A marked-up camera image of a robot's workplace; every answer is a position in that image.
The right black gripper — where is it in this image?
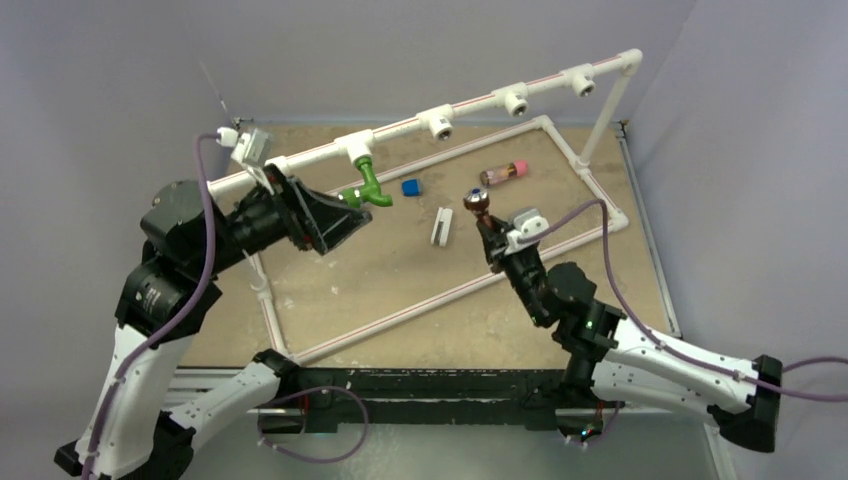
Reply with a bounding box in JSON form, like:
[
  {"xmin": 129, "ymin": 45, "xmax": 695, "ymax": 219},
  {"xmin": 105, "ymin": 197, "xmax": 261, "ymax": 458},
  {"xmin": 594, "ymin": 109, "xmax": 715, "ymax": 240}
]
[{"xmin": 477, "ymin": 217, "xmax": 548, "ymax": 327}]

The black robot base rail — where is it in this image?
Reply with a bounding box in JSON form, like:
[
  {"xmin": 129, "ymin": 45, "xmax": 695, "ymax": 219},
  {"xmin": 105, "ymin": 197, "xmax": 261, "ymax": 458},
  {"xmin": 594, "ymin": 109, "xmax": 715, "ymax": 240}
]
[{"xmin": 258, "ymin": 368, "xmax": 617, "ymax": 434}]

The white PVC pipe frame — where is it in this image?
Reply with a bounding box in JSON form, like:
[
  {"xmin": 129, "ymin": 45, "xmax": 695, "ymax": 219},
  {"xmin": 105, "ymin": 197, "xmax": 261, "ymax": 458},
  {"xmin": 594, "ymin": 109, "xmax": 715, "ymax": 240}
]
[{"xmin": 181, "ymin": 50, "xmax": 662, "ymax": 369}]

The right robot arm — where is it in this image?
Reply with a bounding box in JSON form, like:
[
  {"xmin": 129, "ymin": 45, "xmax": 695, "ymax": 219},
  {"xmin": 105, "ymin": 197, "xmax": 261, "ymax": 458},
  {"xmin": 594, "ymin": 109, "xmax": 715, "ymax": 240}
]
[{"xmin": 476, "ymin": 209, "xmax": 783, "ymax": 453}]

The green plastic faucet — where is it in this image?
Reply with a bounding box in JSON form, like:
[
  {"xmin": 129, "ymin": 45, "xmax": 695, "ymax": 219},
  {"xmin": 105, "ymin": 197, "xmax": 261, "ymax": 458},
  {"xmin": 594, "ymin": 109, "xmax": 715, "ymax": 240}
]
[{"xmin": 337, "ymin": 156, "xmax": 394, "ymax": 208}]

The brown faucet with blue cap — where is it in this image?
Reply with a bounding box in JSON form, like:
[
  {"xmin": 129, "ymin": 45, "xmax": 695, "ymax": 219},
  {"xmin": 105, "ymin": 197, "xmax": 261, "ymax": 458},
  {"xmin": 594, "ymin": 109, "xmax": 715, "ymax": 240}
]
[{"xmin": 463, "ymin": 187, "xmax": 493, "ymax": 229}]

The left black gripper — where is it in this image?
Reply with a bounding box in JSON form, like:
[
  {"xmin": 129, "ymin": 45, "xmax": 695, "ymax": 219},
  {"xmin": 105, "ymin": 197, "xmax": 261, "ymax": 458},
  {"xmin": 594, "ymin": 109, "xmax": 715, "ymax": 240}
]
[{"xmin": 195, "ymin": 162, "xmax": 370, "ymax": 276}]

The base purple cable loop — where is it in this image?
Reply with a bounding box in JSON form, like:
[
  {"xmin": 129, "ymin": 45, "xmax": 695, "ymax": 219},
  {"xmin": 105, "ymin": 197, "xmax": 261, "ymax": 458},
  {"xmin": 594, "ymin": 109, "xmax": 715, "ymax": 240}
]
[{"xmin": 256, "ymin": 385, "xmax": 371, "ymax": 464}]

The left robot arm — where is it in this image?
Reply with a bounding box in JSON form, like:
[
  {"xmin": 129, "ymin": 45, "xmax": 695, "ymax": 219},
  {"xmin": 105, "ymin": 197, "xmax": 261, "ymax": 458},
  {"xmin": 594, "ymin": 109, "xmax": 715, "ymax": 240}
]
[{"xmin": 54, "ymin": 166, "xmax": 372, "ymax": 479}]

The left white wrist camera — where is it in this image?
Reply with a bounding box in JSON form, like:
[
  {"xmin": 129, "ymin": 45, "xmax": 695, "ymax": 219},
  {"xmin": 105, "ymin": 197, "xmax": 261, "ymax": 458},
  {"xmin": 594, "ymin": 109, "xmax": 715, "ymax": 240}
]
[{"xmin": 216, "ymin": 127, "xmax": 272, "ymax": 182}]

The white staple box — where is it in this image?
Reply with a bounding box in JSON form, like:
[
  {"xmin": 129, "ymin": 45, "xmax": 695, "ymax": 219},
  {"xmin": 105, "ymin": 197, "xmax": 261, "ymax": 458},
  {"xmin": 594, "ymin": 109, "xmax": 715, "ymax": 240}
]
[{"xmin": 430, "ymin": 207, "xmax": 454, "ymax": 247}]

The blue paperclip box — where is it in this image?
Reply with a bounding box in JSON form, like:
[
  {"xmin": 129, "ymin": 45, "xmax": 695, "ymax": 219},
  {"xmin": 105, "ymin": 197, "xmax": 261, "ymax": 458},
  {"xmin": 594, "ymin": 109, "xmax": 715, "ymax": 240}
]
[{"xmin": 401, "ymin": 178, "xmax": 422, "ymax": 197}]

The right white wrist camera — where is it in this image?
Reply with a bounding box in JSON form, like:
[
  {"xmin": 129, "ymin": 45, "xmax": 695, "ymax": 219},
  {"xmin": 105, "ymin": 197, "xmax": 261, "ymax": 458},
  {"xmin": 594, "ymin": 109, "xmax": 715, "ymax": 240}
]
[{"xmin": 505, "ymin": 207, "xmax": 550, "ymax": 255}]

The pink capped clip jar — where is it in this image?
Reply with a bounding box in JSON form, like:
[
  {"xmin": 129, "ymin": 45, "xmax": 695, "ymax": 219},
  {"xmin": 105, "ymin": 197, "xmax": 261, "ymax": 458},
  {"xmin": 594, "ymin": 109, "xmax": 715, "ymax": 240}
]
[{"xmin": 478, "ymin": 160, "xmax": 529, "ymax": 188}]

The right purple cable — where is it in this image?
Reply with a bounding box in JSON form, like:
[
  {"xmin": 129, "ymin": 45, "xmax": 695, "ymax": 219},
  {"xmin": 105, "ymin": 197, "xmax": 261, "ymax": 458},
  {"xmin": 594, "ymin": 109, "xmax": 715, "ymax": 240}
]
[{"xmin": 539, "ymin": 198, "xmax": 848, "ymax": 403}]

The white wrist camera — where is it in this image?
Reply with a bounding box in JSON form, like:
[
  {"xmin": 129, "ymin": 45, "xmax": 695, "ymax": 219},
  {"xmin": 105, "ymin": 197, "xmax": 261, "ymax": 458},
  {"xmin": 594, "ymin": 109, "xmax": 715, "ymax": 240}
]
[
  {"xmin": 505, "ymin": 207, "xmax": 550, "ymax": 255},
  {"xmin": 216, "ymin": 127, "xmax": 272, "ymax": 182}
]

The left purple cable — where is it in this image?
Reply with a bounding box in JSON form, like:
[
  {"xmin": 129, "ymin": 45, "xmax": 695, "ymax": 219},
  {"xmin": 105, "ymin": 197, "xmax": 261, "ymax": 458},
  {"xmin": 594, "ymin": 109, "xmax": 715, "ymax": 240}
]
[{"xmin": 79, "ymin": 132, "xmax": 223, "ymax": 480}]

